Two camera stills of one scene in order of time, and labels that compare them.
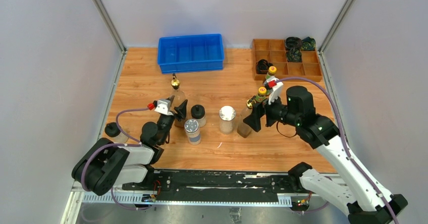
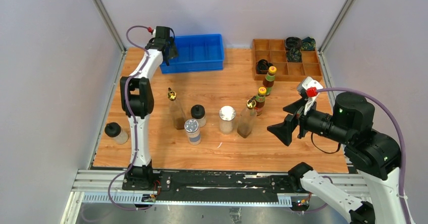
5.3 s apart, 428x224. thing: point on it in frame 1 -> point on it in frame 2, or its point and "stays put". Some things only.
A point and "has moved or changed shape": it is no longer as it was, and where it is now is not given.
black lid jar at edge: (113, 130) stays put
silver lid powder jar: (227, 114) stays put
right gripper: (258, 111) -> (282, 130)
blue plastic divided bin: (191, 53) stays put
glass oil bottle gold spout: (179, 98) has moved or changed shape
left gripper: (181, 110) -> (172, 53)
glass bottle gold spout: (244, 130) stays put
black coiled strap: (262, 66) stays put
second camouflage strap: (308, 44) stays put
